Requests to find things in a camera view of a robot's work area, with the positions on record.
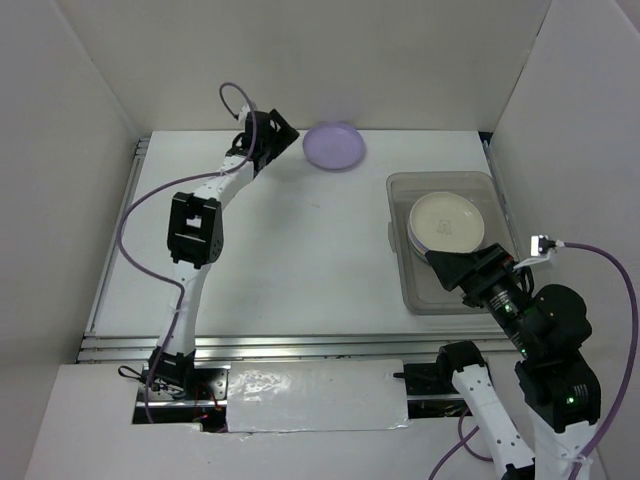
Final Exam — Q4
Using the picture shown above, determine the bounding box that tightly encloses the clear plastic bin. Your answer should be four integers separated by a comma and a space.
386, 171, 516, 315

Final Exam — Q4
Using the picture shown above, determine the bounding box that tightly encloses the purple cable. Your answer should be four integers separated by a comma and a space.
115, 82, 261, 426
427, 241, 640, 480

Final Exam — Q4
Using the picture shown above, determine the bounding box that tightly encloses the white cover plate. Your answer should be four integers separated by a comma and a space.
226, 360, 409, 433

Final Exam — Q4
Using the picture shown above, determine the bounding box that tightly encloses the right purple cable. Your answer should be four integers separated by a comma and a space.
427, 241, 640, 480

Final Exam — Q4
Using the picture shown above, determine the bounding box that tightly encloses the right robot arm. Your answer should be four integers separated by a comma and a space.
425, 244, 601, 479

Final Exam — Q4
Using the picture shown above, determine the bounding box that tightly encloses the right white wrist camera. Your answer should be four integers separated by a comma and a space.
516, 235, 557, 268

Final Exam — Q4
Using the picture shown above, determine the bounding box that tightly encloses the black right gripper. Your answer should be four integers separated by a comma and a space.
424, 237, 540, 353

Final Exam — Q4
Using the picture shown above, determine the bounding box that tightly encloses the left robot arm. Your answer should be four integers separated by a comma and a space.
149, 109, 299, 399

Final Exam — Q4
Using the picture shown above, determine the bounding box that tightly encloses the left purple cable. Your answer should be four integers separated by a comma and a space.
115, 82, 261, 426

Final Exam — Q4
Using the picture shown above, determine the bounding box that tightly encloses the purple plate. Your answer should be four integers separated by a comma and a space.
407, 224, 429, 257
302, 122, 366, 171

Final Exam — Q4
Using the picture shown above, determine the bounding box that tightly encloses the cream plate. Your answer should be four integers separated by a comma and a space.
407, 192, 485, 253

